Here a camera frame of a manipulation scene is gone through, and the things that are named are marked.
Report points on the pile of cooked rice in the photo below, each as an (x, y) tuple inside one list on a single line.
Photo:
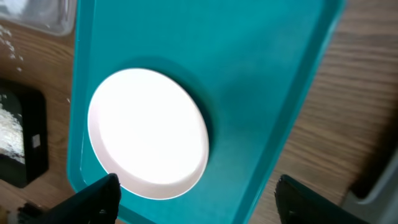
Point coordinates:
[(12, 139)]

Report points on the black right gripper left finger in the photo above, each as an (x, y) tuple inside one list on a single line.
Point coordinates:
[(98, 203)]

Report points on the black waste tray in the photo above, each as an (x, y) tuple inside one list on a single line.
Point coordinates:
[(34, 123)]

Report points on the spilled rice grains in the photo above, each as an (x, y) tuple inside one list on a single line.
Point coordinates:
[(44, 60)]

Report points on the grey dishwasher rack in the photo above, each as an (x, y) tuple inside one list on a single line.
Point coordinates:
[(380, 205)]

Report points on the clear plastic bin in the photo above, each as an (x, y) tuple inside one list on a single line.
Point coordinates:
[(54, 17)]

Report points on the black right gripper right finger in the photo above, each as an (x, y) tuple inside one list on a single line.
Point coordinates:
[(298, 204)]

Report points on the pink plate with rice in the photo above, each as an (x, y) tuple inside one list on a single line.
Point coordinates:
[(145, 128)]

